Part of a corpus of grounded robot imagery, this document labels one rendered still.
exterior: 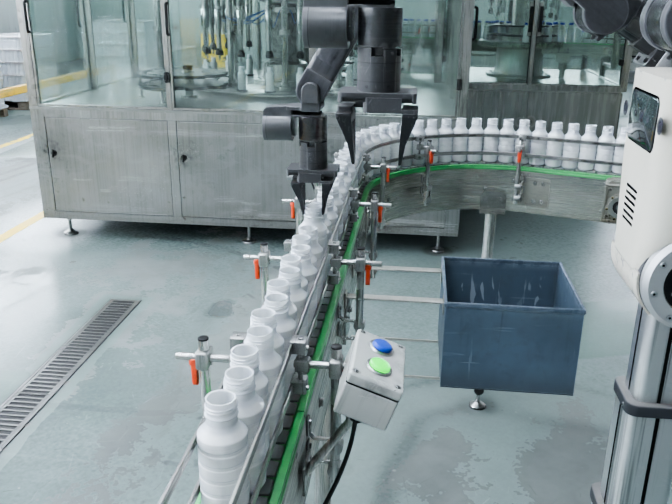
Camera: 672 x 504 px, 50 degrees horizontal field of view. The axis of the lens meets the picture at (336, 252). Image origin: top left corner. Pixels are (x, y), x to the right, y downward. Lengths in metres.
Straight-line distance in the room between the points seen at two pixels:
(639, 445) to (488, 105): 5.23
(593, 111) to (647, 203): 5.40
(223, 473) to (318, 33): 0.55
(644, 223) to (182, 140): 3.87
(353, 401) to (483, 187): 1.93
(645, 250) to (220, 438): 0.73
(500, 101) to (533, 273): 4.56
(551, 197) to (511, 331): 1.22
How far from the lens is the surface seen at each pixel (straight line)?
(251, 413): 0.91
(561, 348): 1.74
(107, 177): 5.04
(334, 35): 0.95
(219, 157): 4.75
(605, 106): 6.62
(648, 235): 1.23
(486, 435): 2.95
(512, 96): 6.47
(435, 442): 2.87
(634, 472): 1.47
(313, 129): 1.43
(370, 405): 1.02
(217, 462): 0.88
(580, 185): 2.83
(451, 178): 2.82
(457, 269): 1.96
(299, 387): 1.12
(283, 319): 1.12
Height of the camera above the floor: 1.61
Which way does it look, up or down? 20 degrees down
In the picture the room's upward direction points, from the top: 1 degrees clockwise
